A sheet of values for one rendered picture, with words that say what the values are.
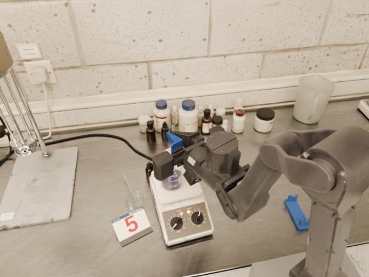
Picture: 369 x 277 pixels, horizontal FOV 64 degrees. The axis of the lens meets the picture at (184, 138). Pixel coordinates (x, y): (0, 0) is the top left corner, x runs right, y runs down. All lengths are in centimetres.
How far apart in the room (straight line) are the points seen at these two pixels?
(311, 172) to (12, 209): 83
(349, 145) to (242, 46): 87
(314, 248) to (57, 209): 69
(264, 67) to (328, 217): 92
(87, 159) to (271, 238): 63
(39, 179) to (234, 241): 62
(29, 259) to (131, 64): 68
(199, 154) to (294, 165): 30
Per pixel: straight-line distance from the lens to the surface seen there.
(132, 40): 107
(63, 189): 98
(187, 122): 105
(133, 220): 83
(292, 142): 41
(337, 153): 33
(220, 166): 53
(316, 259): 47
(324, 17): 128
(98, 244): 84
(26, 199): 99
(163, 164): 60
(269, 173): 43
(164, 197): 79
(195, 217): 79
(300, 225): 88
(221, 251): 81
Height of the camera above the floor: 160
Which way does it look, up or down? 40 degrees down
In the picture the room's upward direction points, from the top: straight up
